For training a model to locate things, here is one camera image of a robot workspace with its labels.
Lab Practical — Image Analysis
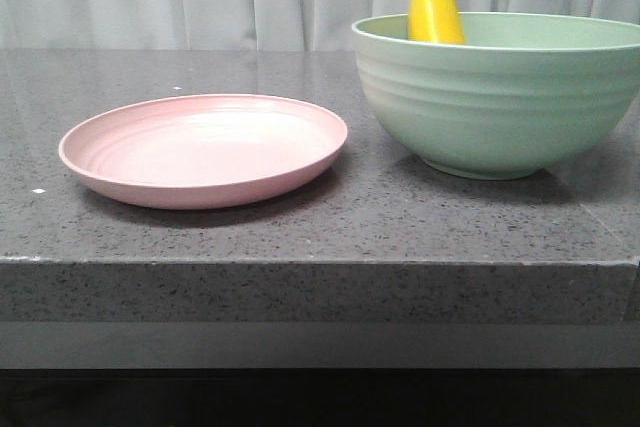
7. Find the yellow banana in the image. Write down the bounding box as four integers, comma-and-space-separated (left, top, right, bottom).
407, 0, 465, 44

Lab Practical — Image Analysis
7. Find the pink plate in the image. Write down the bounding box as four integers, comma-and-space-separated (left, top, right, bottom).
58, 94, 348, 210

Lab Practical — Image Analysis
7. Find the green ribbed bowl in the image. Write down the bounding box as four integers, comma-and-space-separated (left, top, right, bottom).
352, 12, 639, 180

